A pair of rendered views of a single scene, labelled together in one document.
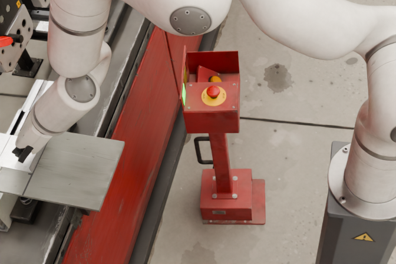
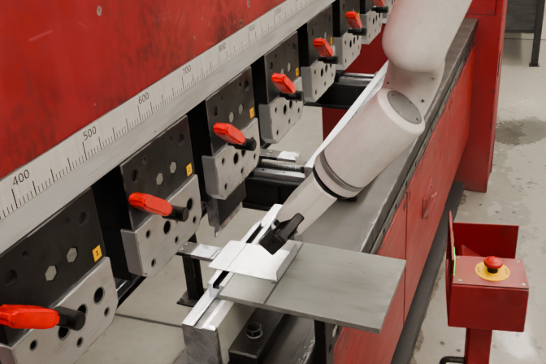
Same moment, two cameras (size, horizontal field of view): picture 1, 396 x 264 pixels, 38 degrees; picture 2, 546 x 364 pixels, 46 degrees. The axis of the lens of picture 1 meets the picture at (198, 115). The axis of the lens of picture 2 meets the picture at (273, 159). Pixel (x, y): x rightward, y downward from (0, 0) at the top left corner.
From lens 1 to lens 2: 0.61 m
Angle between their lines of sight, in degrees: 29
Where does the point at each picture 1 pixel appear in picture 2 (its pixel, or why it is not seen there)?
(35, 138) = (314, 197)
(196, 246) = not seen: outside the picture
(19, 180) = (258, 288)
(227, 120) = (511, 305)
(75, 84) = (399, 101)
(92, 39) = not seen: outside the picture
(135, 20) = (386, 179)
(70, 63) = (422, 33)
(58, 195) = (317, 308)
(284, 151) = not seen: outside the picture
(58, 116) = (366, 146)
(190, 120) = (458, 301)
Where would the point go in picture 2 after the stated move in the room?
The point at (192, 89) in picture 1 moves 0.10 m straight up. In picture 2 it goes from (461, 262) to (464, 223)
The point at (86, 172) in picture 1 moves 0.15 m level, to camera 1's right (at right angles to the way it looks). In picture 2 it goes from (355, 288) to (450, 283)
